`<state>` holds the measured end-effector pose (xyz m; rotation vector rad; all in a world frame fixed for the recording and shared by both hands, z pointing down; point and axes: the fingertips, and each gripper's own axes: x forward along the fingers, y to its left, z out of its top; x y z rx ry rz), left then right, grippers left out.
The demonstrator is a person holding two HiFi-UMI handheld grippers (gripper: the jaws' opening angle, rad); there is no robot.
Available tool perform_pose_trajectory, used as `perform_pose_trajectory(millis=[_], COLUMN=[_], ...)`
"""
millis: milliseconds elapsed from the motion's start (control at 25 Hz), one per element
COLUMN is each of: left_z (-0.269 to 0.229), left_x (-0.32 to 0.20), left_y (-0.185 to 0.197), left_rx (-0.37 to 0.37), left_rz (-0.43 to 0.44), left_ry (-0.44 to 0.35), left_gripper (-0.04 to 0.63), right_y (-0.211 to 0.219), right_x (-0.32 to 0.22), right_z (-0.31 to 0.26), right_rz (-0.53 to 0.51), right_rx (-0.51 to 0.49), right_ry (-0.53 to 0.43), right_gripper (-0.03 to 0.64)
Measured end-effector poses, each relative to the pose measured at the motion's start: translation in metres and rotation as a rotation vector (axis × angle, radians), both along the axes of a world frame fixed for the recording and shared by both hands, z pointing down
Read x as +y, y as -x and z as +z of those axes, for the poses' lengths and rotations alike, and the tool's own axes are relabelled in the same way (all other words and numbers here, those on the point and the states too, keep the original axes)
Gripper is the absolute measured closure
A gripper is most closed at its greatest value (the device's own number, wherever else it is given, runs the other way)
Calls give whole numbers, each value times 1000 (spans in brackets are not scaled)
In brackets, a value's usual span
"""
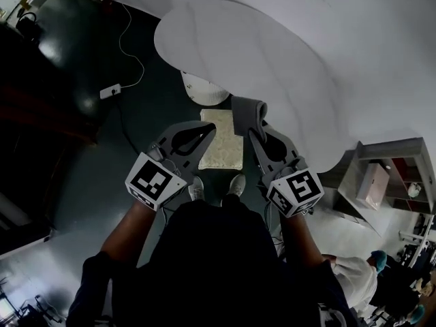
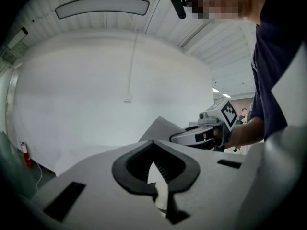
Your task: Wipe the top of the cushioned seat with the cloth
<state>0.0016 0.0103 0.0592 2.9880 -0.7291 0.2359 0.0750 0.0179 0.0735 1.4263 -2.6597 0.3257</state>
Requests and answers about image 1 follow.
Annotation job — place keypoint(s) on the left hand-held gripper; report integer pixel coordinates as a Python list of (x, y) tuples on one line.
[(155, 181)]

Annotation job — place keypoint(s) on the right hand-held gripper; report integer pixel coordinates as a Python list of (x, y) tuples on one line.
[(299, 191)]

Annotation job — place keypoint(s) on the cream patterned stool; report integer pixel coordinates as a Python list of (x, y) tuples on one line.
[(221, 148)]

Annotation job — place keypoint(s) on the grey cloth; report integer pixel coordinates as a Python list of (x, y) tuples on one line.
[(247, 118)]

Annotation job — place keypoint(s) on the person's right forearm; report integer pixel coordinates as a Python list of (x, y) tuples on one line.
[(299, 244)]

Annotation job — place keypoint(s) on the person's left forearm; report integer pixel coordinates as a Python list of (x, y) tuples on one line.
[(126, 233)]

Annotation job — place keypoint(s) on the white curved table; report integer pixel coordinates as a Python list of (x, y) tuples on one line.
[(255, 63)]

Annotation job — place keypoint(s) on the person's white shoe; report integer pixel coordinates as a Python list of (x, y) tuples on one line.
[(237, 185), (196, 189)]

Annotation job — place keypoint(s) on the grey wooden shelf unit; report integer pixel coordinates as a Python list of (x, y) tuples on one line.
[(351, 182)]

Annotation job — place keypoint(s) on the white power strip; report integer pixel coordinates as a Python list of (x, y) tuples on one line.
[(110, 91)]

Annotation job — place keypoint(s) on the pink flat box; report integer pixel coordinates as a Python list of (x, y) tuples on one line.
[(373, 186)]

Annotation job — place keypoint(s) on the person's dark clothed body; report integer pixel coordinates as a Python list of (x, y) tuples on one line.
[(211, 267)]

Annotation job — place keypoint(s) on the small white bag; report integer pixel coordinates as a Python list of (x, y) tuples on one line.
[(414, 189)]

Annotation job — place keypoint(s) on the teal hair cap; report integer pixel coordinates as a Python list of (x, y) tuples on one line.
[(379, 261)]

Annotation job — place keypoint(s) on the black floor appliance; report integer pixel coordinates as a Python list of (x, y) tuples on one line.
[(27, 24)]

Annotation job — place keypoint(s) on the black office chair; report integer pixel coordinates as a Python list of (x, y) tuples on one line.
[(39, 310)]

